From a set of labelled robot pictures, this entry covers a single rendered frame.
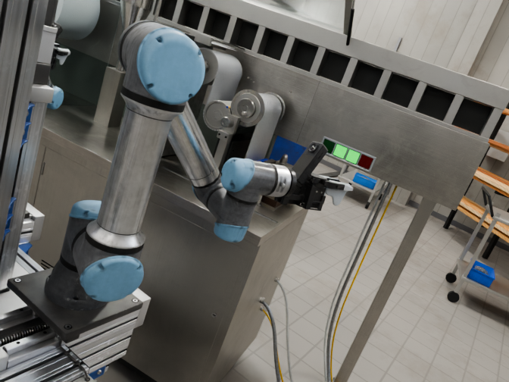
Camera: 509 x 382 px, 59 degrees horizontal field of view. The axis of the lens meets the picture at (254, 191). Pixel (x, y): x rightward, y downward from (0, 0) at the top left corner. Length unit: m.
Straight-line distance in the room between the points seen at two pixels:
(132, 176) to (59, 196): 1.24
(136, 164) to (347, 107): 1.35
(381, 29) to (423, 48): 0.74
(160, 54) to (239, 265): 1.03
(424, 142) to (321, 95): 0.49
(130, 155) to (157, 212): 0.94
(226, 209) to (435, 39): 6.88
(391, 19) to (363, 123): 5.97
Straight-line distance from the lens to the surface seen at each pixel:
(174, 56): 0.79
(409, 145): 2.02
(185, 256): 1.75
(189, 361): 1.92
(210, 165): 1.07
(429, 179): 2.03
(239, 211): 1.00
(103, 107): 2.30
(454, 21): 7.73
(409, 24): 7.85
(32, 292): 1.16
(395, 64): 2.04
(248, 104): 1.81
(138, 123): 0.83
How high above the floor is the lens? 1.48
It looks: 17 degrees down
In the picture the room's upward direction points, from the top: 20 degrees clockwise
